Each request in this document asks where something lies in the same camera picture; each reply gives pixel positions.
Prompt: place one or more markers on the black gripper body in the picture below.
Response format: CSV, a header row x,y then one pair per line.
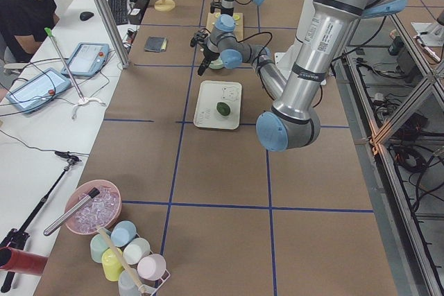
x,y
225,12
209,55

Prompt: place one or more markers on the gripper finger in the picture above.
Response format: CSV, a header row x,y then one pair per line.
x,y
202,68

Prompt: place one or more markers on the light green bowl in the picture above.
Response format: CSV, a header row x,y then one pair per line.
x,y
216,64

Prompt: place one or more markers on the pink bowl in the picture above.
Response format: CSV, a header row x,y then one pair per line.
x,y
101,211

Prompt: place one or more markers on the metal tube in bowl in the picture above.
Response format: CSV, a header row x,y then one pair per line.
x,y
68,214

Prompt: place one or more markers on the wooden cutting board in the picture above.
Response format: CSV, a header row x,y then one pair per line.
x,y
234,25

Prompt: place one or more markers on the white bear serving tray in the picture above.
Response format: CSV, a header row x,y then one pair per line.
x,y
210,93

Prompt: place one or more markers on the green avocado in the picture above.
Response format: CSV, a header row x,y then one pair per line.
x,y
223,109

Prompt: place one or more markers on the wooden mug tree stand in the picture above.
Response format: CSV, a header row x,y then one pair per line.
x,y
164,5

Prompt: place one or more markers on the grey folded cloth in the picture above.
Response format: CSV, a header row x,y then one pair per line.
x,y
156,44

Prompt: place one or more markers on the black keyboard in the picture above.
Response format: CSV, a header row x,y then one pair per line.
x,y
119,10

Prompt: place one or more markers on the far blue teach pendant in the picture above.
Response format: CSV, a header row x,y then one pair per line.
x,y
88,59

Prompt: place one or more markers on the blue teach pendant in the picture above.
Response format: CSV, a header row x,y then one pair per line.
x,y
88,59
38,91

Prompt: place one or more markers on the black computer mouse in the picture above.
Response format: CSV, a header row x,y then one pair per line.
x,y
84,16

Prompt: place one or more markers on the green tipped metal rod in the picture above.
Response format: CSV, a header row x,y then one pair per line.
x,y
82,100

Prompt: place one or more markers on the near blue teach pendant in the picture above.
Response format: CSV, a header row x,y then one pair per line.
x,y
38,91

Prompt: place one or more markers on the blue cup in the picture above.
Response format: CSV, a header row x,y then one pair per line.
x,y
123,233

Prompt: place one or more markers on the person in black shirt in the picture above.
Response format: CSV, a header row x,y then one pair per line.
x,y
23,23

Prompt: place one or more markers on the white cup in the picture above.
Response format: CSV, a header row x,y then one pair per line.
x,y
137,249

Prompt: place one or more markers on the pink cup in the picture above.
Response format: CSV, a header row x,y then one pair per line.
x,y
152,267

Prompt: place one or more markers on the green cup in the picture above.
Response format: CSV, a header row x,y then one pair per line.
x,y
97,247

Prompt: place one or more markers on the yellow cup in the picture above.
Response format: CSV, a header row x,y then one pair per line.
x,y
112,267

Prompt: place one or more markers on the grey cup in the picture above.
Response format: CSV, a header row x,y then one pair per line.
x,y
127,286

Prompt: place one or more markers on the black tripod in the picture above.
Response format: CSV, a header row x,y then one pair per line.
x,y
16,238

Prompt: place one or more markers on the red cylinder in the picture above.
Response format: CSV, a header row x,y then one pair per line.
x,y
20,261

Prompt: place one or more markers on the aluminium frame post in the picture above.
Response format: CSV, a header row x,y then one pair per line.
x,y
112,31

